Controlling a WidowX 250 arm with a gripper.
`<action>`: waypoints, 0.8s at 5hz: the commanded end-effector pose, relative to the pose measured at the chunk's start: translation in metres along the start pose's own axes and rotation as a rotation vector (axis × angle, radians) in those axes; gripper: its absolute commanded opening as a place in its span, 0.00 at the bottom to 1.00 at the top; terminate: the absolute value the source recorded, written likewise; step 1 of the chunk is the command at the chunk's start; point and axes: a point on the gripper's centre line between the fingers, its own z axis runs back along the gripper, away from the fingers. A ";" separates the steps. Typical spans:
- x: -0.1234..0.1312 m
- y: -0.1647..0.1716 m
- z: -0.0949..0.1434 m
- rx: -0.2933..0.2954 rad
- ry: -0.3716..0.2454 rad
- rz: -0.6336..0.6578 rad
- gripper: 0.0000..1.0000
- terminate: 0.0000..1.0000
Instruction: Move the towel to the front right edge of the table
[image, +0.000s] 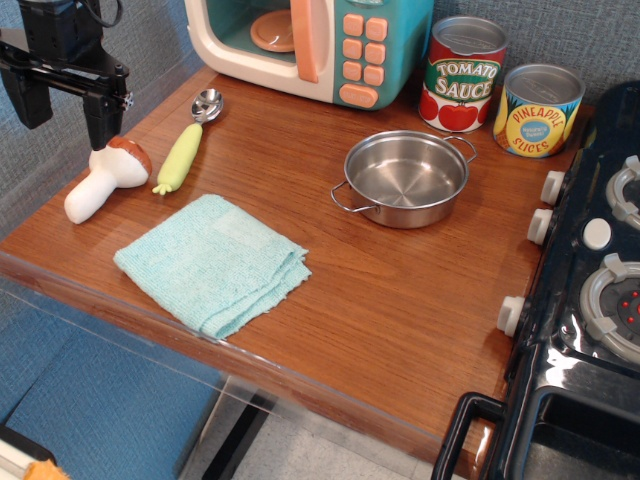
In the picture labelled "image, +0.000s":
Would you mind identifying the pineapple slices can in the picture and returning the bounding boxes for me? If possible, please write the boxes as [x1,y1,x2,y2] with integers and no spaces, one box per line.
[493,64,585,159]

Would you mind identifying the black cable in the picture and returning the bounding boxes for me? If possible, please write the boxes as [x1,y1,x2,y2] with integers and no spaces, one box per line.
[88,0,124,29]

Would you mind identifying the teal toy microwave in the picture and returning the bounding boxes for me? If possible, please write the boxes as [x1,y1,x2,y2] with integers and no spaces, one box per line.
[185,1,434,111]

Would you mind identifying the green handled metal scoop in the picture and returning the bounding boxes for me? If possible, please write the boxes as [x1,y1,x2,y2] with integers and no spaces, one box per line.
[152,88,224,196]

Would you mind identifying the orange fuzzy object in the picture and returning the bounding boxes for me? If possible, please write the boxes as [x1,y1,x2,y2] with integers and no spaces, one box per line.
[22,460,70,480]

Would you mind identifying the black toy stove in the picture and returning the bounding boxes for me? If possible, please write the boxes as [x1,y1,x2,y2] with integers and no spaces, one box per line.
[432,81,639,479]

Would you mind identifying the white plush mushroom toy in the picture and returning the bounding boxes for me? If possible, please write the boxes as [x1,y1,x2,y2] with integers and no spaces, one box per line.
[64,136,152,224]

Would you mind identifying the stainless steel pan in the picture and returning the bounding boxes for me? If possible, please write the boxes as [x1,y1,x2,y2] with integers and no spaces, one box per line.
[330,130,478,229]

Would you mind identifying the tomato sauce can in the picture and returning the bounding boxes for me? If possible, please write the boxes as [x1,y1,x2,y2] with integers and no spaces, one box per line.
[419,16,508,133]

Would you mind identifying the light blue folded towel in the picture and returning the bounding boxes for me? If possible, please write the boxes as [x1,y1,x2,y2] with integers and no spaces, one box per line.
[114,194,311,340]

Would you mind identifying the orange microwave plate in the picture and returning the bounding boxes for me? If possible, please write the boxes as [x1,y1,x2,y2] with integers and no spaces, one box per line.
[250,9,295,53]

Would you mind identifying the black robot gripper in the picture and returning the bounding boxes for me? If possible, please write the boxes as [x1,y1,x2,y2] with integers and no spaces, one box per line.
[1,1,133,151]

